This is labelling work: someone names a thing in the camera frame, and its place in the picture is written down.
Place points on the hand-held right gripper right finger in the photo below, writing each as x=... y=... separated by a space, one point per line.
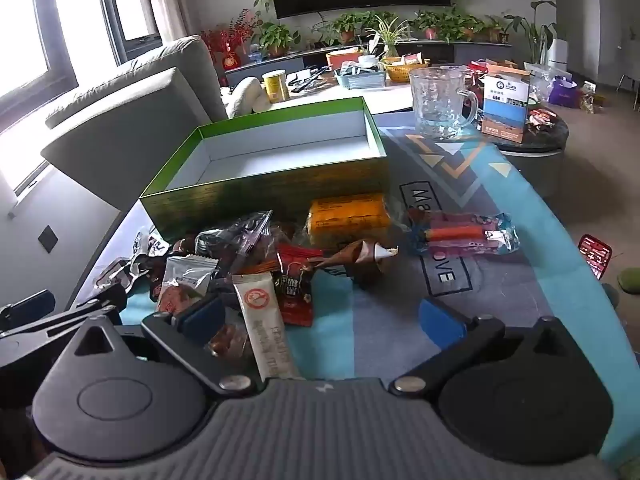
x=441 y=321

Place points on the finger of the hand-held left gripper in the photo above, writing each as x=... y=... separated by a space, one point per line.
x=75 y=316
x=32 y=304

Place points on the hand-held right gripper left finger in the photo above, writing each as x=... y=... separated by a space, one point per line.
x=202 y=312

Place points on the white red snack packet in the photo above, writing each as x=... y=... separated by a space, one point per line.
x=182 y=280

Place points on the clear brown snack packet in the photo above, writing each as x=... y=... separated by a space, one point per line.
x=230 y=340

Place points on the white stick snack packet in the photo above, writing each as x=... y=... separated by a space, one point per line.
x=262 y=325

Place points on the clear dark snack packet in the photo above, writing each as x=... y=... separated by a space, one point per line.
x=235 y=242

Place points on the black white snack packet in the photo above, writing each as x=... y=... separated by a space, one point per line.
x=147 y=252

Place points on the clear sausage snack packet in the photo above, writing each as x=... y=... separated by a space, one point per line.
x=455 y=234

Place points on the brown cone snack packet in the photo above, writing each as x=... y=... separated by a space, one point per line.
x=357 y=257

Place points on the orange snack packet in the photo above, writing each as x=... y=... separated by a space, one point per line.
x=350 y=217

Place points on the green cardboard box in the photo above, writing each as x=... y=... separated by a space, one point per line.
x=270 y=190

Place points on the red patterned packet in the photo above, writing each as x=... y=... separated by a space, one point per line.
x=595 y=255

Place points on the dark round side table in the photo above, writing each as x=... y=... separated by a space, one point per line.
x=530 y=160

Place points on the grey fabric armchair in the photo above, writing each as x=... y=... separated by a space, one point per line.
x=125 y=125

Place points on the glass mug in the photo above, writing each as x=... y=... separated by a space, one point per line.
x=437 y=102

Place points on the blue white carton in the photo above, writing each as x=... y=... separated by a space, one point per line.
x=505 y=110

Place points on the pile of red packets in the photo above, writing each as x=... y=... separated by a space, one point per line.
x=542 y=120

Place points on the yellow can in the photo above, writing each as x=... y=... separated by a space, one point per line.
x=276 y=87

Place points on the yellow wicker basket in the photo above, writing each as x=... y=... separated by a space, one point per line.
x=405 y=72

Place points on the black remote control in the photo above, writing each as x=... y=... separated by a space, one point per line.
x=307 y=80

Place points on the blue plastic basket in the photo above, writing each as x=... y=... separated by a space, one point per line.
x=360 y=79

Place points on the purple gift bag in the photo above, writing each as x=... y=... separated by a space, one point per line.
x=562 y=92

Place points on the dark television console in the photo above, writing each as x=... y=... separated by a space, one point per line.
x=450 y=52

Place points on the red flower plant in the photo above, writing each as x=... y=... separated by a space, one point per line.
x=227 y=40

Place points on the orange white box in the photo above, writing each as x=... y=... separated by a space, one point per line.
x=345 y=57

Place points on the spider plant in vase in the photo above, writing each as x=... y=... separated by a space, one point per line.
x=387 y=35

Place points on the white air purifier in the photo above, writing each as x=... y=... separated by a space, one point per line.
x=559 y=55

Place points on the tall leafy floor plant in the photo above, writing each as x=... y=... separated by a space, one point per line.
x=537 y=35

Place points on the row of potted plants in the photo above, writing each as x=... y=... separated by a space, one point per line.
x=350 y=25

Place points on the window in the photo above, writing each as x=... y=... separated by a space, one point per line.
x=120 y=5

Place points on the curtain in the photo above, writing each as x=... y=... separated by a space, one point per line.
x=167 y=0

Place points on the black wall socket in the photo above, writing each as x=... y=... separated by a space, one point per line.
x=47 y=239

